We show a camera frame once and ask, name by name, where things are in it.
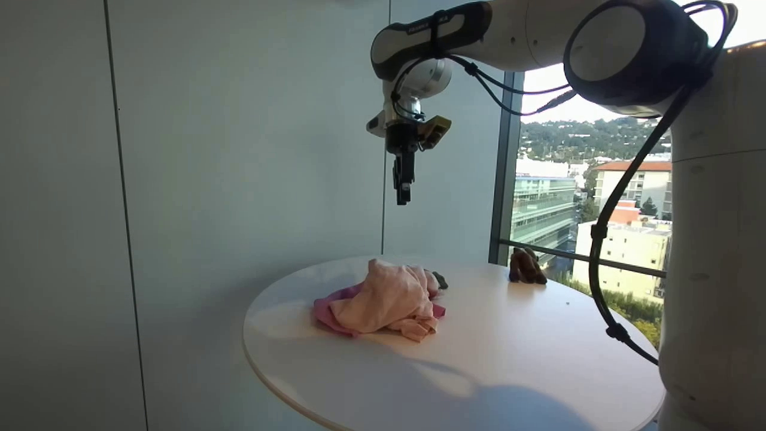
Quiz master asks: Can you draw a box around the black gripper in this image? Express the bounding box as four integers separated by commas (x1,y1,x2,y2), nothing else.
385,117,424,209

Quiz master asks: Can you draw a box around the brown plush toy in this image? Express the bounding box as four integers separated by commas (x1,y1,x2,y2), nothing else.
506,244,551,288

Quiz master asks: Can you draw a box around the pink cloth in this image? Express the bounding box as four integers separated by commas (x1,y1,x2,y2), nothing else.
308,285,450,339

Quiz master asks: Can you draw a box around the glass office building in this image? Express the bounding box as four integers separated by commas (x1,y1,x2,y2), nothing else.
509,155,586,278

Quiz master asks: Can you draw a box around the dark window railing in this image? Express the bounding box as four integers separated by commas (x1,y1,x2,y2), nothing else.
498,235,669,279

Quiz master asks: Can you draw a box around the large white red-roofed building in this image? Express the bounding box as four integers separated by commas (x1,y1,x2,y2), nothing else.
590,159,674,220

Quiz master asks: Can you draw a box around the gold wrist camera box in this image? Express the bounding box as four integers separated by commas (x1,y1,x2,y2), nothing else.
417,112,454,153

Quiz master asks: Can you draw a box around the grey window frame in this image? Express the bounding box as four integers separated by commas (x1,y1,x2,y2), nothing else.
486,66,527,269

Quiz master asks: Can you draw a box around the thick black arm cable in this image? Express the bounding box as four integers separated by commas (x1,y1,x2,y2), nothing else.
586,0,742,367

